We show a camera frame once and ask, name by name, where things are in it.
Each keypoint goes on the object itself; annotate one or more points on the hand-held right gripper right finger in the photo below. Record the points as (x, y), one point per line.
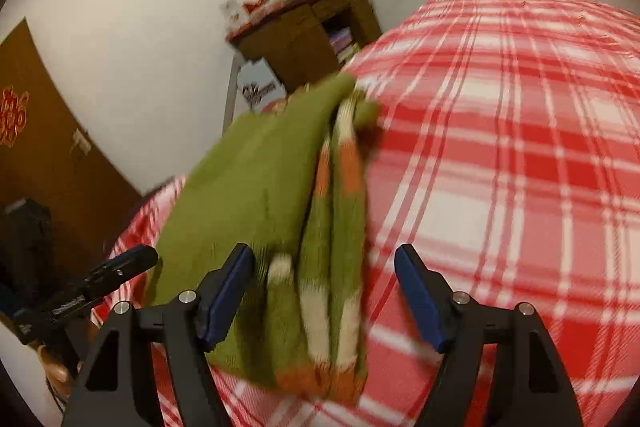
(420, 297)

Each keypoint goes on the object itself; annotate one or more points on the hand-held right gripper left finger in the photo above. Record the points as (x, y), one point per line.
(230, 297)

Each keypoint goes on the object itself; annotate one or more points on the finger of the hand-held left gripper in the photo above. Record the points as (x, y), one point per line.
(127, 264)

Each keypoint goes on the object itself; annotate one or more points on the green orange cream striped sweater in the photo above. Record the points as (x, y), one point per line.
(260, 187)

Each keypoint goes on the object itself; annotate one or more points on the person's left hand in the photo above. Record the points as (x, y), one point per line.
(57, 372)

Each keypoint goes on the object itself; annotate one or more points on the brown wooden door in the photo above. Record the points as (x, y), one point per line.
(50, 167)

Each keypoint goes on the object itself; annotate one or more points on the red white plaid bed sheet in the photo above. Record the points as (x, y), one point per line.
(500, 157)

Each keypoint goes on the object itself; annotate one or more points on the red door decoration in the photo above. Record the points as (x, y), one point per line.
(12, 117)

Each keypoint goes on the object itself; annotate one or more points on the white printed box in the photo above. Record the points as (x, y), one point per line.
(257, 87)

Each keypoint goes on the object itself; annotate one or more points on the brown wooden desk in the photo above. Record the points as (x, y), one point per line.
(285, 42)

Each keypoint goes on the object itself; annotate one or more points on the purple books in desk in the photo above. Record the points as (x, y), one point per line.
(340, 41)

